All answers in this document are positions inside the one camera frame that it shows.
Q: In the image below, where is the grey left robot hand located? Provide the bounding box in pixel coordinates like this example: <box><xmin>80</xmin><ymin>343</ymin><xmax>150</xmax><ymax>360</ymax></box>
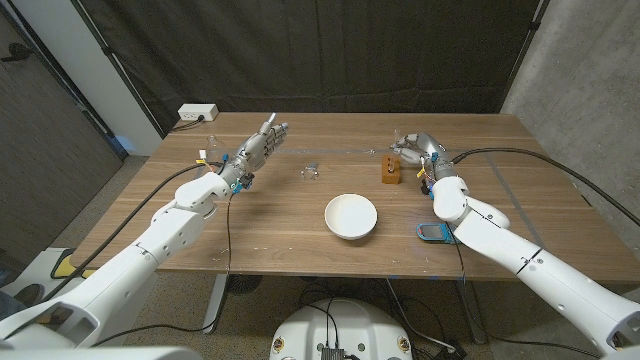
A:
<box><xmin>218</xmin><ymin>112</ymin><xmax>290</xmax><ymax>187</ymax></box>

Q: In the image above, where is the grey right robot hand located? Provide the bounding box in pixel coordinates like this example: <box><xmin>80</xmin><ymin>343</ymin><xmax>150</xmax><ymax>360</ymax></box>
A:
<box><xmin>390</xmin><ymin>131</ymin><xmax>457</xmax><ymax>182</ymax></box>

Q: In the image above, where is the orange wooden tube block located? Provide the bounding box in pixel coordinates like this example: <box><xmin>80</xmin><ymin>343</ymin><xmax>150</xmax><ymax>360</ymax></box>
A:
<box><xmin>381</xmin><ymin>153</ymin><xmax>403</xmax><ymax>185</ymax></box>

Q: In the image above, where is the blue mobile phone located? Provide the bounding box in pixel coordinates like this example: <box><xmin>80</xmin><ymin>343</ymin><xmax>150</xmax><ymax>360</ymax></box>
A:
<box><xmin>415</xmin><ymin>222</ymin><xmax>461</xmax><ymax>245</ymax></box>

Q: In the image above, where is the white round bowl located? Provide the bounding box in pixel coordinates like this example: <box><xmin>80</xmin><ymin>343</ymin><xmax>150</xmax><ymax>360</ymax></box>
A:
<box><xmin>324</xmin><ymin>193</ymin><xmax>379</xmax><ymax>241</ymax></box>

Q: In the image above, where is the clear glass flask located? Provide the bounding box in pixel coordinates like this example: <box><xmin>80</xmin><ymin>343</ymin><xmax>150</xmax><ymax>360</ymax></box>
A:
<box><xmin>205</xmin><ymin>134</ymin><xmax>226</xmax><ymax>156</ymax></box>

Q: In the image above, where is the white power strip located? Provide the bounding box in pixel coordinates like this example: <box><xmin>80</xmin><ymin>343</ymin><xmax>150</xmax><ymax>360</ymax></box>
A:
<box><xmin>177</xmin><ymin>103</ymin><xmax>220</xmax><ymax>122</ymax></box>

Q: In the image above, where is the grey tape outline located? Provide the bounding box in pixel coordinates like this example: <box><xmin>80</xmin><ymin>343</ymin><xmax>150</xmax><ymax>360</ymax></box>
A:
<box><xmin>149</xmin><ymin>147</ymin><xmax>571</xmax><ymax>281</ymax></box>

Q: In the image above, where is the black backdrop curtain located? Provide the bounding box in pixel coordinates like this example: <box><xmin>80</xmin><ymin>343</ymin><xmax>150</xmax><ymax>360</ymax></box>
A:
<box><xmin>72</xmin><ymin>0</ymin><xmax>551</xmax><ymax>137</ymax></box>

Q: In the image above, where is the black round floor disc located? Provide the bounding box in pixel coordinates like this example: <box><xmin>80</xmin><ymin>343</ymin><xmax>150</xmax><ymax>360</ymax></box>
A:
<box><xmin>224</xmin><ymin>274</ymin><xmax>264</xmax><ymax>295</ymax></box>

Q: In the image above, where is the black backdrop stand pole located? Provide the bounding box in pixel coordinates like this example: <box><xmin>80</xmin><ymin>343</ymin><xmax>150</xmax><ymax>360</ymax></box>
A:
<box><xmin>71</xmin><ymin>0</ymin><xmax>167</xmax><ymax>140</ymax></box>
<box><xmin>498</xmin><ymin>0</ymin><xmax>551</xmax><ymax>115</ymax></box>

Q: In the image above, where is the white table leg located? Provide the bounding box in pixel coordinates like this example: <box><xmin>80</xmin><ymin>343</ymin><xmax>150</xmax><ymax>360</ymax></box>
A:
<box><xmin>202</xmin><ymin>273</ymin><xmax>231</xmax><ymax>335</ymax></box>

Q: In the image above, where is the grey table leg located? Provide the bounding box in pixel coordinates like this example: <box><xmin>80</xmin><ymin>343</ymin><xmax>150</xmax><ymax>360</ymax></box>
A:
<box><xmin>457</xmin><ymin>279</ymin><xmax>489</xmax><ymax>345</ymax></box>

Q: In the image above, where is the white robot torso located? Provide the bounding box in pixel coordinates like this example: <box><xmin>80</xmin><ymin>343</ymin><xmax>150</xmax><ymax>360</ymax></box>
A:
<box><xmin>269</xmin><ymin>298</ymin><xmax>412</xmax><ymax>360</ymax></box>

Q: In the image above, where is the dark wood door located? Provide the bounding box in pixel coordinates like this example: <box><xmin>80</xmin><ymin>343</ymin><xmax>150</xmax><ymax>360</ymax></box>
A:
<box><xmin>0</xmin><ymin>9</ymin><xmax>126</xmax><ymax>266</ymax></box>

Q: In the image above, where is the black power adapter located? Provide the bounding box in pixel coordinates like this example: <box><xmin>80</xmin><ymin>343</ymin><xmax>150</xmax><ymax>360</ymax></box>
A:
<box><xmin>434</xmin><ymin>342</ymin><xmax>469</xmax><ymax>360</ymax></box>

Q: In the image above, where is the white yellow floor platform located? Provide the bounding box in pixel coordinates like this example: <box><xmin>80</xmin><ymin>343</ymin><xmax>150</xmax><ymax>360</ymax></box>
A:
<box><xmin>0</xmin><ymin>247</ymin><xmax>109</xmax><ymax>301</ymax></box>

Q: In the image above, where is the person's black shoe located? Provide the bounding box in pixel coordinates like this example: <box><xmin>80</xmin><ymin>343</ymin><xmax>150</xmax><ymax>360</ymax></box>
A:
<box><xmin>14</xmin><ymin>283</ymin><xmax>46</xmax><ymax>307</ymax></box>

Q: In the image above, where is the person's leg in jeans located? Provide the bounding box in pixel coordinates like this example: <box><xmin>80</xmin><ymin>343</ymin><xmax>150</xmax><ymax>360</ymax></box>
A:
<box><xmin>0</xmin><ymin>289</ymin><xmax>31</xmax><ymax>322</ymax></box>

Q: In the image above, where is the thin black left wrist cable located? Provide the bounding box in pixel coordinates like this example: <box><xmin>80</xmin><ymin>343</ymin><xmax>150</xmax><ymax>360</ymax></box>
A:
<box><xmin>92</xmin><ymin>191</ymin><xmax>236</xmax><ymax>348</ymax></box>

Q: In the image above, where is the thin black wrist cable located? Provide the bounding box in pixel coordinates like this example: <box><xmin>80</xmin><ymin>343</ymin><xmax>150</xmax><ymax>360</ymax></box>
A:
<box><xmin>444</xmin><ymin>222</ymin><xmax>469</xmax><ymax>301</ymax></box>
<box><xmin>92</xmin><ymin>191</ymin><xmax>236</xmax><ymax>348</ymax></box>

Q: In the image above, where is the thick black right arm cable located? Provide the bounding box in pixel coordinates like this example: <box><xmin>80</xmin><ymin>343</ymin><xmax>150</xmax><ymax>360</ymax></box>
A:
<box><xmin>451</xmin><ymin>147</ymin><xmax>640</xmax><ymax>227</ymax></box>

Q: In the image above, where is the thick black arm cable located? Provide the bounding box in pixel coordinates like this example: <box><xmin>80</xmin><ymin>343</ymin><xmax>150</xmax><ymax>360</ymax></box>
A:
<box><xmin>451</xmin><ymin>147</ymin><xmax>640</xmax><ymax>227</ymax></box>
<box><xmin>42</xmin><ymin>160</ymin><xmax>224</xmax><ymax>304</ymax></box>

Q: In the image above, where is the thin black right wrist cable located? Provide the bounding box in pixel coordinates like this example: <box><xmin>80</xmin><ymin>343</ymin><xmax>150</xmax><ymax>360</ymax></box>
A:
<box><xmin>444</xmin><ymin>222</ymin><xmax>469</xmax><ymax>301</ymax></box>

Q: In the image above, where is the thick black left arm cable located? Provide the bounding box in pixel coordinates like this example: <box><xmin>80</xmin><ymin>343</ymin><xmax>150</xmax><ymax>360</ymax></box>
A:
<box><xmin>42</xmin><ymin>160</ymin><xmax>224</xmax><ymax>304</ymax></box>

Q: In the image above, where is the black floor cable bundle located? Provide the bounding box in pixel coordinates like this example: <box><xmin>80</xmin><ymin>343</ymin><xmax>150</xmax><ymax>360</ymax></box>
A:
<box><xmin>298</xmin><ymin>279</ymin><xmax>451</xmax><ymax>360</ymax></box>

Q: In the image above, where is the white floor cable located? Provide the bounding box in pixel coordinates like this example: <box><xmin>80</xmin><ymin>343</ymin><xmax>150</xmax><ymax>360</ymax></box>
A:
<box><xmin>384</xmin><ymin>278</ymin><xmax>454</xmax><ymax>351</ymax></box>

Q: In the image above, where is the black door handle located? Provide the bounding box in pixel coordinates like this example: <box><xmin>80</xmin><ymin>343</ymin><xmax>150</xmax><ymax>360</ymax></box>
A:
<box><xmin>0</xmin><ymin>42</ymin><xmax>34</xmax><ymax>64</ymax></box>

